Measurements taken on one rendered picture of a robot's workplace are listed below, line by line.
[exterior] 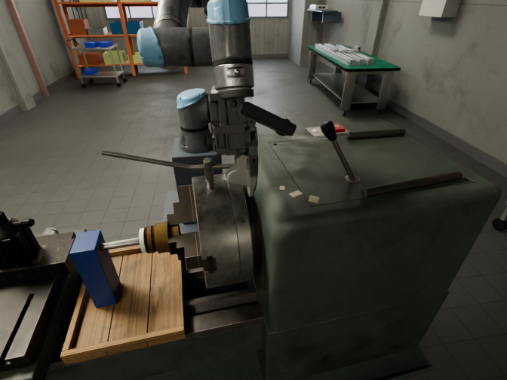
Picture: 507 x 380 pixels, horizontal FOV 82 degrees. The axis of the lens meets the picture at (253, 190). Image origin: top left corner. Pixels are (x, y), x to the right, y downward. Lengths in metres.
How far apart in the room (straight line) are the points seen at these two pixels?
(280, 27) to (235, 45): 9.34
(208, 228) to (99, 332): 0.44
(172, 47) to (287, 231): 0.44
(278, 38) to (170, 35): 9.28
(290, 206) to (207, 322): 0.45
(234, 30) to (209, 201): 0.38
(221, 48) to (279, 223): 0.36
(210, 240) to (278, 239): 0.17
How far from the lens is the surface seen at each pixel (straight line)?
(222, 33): 0.57
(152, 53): 0.68
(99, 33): 8.10
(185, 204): 0.85
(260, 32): 9.79
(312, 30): 8.83
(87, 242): 0.89
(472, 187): 0.90
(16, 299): 1.05
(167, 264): 1.07
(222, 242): 0.71
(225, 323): 0.93
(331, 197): 0.70
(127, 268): 1.10
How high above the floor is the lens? 1.65
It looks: 34 degrees down
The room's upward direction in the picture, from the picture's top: straight up
